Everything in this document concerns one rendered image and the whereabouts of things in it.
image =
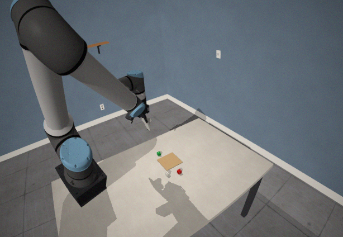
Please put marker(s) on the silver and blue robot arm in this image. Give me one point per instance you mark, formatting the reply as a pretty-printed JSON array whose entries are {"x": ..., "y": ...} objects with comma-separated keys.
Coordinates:
[{"x": 54, "y": 49}]

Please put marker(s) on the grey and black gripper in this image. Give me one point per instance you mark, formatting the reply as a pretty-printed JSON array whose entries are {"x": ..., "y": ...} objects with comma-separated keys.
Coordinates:
[{"x": 144, "y": 118}]

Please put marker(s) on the tan flat mat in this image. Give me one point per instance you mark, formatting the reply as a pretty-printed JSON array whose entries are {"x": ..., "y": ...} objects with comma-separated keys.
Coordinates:
[{"x": 169, "y": 161}]

